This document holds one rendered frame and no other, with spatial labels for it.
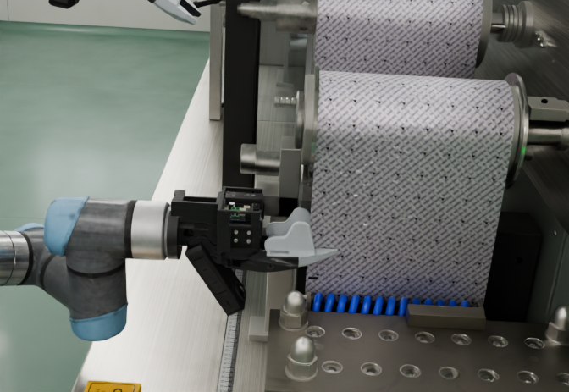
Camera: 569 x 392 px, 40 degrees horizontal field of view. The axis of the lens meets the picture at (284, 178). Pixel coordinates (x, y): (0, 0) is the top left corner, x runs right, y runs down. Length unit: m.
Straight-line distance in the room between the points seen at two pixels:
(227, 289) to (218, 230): 0.09
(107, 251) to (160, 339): 0.23
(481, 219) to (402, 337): 0.18
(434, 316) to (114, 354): 0.45
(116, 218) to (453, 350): 0.44
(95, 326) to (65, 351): 1.66
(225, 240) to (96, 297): 0.19
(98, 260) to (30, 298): 2.02
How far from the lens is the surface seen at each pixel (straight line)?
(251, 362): 1.13
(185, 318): 1.22
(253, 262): 0.97
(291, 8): 1.19
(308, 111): 0.95
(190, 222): 0.99
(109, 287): 1.04
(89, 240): 1.00
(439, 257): 1.03
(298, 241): 0.98
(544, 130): 1.04
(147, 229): 0.98
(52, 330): 2.83
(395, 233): 1.00
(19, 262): 1.11
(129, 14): 6.73
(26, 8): 6.95
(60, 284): 1.08
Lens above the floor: 1.58
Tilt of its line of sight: 24 degrees down
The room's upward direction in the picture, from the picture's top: 3 degrees clockwise
